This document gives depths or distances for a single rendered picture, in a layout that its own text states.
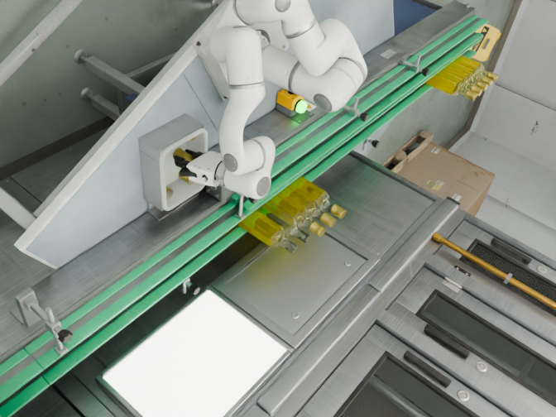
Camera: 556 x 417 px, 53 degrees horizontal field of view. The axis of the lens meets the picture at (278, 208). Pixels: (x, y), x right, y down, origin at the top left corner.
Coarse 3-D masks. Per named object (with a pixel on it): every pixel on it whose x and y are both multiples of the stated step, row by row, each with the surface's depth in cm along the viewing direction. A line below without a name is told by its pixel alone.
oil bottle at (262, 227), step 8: (248, 216) 175; (256, 216) 176; (264, 216) 176; (240, 224) 178; (248, 224) 175; (256, 224) 173; (264, 224) 174; (272, 224) 174; (256, 232) 175; (264, 232) 172; (272, 232) 171; (280, 232) 172; (264, 240) 174; (272, 240) 171; (280, 240) 172
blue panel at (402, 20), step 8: (400, 0) 280; (408, 0) 280; (400, 8) 272; (408, 8) 273; (416, 8) 274; (424, 8) 275; (400, 16) 266; (408, 16) 267; (416, 16) 268; (424, 16) 269; (400, 24) 260; (408, 24) 261; (400, 32) 254; (128, 96) 197; (136, 96) 197
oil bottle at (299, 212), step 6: (276, 198) 182; (282, 198) 183; (288, 198) 183; (276, 204) 181; (282, 204) 180; (288, 204) 181; (294, 204) 181; (288, 210) 179; (294, 210) 179; (300, 210) 179; (306, 210) 180; (294, 216) 178; (300, 216) 178; (306, 216) 179; (300, 222) 178
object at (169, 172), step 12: (192, 132) 152; (204, 132) 156; (180, 144) 150; (192, 144) 162; (204, 144) 159; (168, 156) 160; (168, 168) 163; (180, 168) 168; (168, 180) 166; (180, 180) 169; (180, 192) 166; (192, 192) 166; (168, 204) 162
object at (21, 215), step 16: (64, 0) 177; (80, 0) 178; (224, 0) 162; (48, 16) 175; (64, 16) 176; (32, 32) 174; (48, 32) 175; (16, 48) 173; (32, 48) 173; (0, 64) 171; (16, 64) 172; (0, 80) 170; (144, 96) 154; (128, 112) 153; (112, 128) 152; (96, 144) 151; (0, 192) 150; (16, 208) 147
